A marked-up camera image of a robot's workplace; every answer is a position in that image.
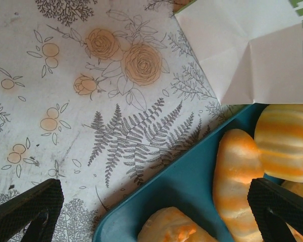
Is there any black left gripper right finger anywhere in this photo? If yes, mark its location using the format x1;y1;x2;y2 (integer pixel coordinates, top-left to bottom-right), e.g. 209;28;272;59
246;177;303;242

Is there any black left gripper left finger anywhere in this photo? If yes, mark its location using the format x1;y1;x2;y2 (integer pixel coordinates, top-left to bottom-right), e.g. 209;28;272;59
0;178;64;242

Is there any long striped fake bread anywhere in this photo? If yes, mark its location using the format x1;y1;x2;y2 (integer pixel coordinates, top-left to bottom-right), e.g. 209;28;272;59
281;180;303;202
212;128;266;242

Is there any pumpkin-shaped striped fake bread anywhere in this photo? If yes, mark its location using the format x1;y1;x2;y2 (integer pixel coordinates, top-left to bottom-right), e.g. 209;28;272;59
254;103;303;184

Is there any orange glazed fake bread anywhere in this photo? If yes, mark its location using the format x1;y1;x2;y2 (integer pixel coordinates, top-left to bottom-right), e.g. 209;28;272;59
137;206;213;242

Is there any white paper bag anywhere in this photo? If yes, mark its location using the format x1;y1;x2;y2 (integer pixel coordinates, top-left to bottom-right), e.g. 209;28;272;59
172;0;303;104

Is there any teal tray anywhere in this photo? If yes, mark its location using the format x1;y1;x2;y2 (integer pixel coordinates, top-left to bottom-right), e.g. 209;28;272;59
92;103;303;242

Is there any floral printed tablecloth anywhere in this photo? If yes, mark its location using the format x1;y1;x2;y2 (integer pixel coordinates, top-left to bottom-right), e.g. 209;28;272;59
0;0;250;242

